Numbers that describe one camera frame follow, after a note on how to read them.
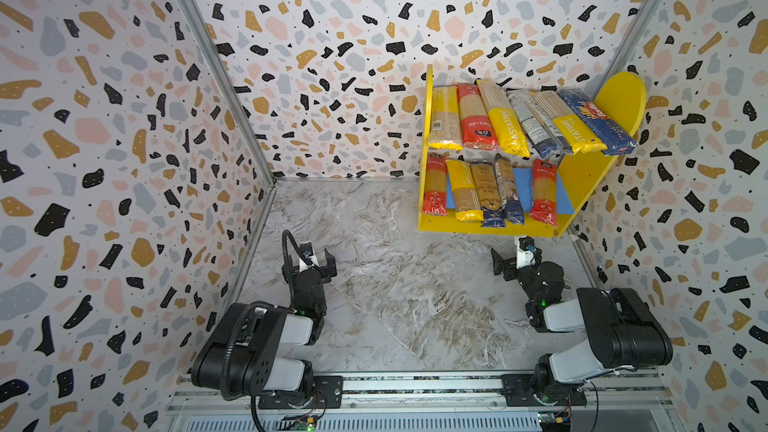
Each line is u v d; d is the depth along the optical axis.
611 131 0.72
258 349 0.45
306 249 0.75
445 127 0.75
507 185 0.97
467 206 0.92
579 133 0.73
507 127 0.73
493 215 0.90
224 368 0.39
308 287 0.67
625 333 0.45
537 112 0.78
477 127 0.75
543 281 0.70
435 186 0.99
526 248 0.78
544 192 0.95
